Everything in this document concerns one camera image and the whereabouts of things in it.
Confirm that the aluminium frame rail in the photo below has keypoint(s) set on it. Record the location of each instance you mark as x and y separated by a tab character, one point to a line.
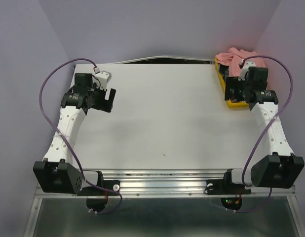
166	203

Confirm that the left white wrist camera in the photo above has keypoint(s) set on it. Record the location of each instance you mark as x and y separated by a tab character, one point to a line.
103	77

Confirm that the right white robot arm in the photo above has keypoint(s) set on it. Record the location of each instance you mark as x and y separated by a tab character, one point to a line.
280	167

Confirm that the pink pleated skirt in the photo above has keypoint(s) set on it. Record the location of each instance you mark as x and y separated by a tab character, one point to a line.
232	58

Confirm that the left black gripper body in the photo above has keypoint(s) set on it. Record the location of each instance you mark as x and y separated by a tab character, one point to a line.
99	102

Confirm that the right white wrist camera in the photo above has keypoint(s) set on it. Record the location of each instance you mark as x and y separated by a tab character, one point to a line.
243	73

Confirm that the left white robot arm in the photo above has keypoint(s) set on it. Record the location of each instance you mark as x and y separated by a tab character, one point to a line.
56	173

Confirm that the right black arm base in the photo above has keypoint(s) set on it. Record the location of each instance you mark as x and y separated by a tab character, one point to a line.
232	193

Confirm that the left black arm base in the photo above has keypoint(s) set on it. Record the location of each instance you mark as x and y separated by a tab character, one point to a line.
98	201

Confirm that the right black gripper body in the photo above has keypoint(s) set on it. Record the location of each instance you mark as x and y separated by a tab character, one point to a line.
240	87

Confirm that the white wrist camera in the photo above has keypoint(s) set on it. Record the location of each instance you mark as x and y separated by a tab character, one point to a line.
243	73
103	77

